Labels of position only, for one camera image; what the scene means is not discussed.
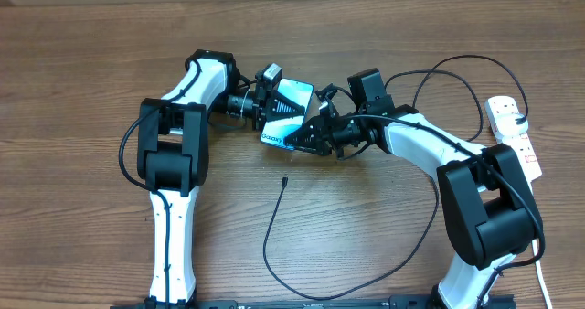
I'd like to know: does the white charger plug adapter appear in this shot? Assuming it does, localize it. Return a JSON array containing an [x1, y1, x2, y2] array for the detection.
[[492, 112, 528, 139]]

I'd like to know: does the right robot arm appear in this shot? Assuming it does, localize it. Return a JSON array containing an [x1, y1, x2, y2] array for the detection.
[[284, 69, 544, 308]]

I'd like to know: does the black USB charging cable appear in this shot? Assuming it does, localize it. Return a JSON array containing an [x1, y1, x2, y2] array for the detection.
[[262, 55, 530, 301]]

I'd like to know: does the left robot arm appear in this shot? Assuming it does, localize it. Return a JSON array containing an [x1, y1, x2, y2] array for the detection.
[[137, 49, 314, 308]]

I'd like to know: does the white power strip cord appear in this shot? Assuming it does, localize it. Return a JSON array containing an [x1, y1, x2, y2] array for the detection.
[[529, 238, 554, 309]]

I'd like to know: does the white power strip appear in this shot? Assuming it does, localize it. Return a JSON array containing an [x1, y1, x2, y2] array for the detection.
[[485, 96, 542, 185]]

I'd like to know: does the blue Galaxy smartphone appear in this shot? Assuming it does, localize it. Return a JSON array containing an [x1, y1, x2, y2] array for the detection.
[[261, 79, 314, 150]]

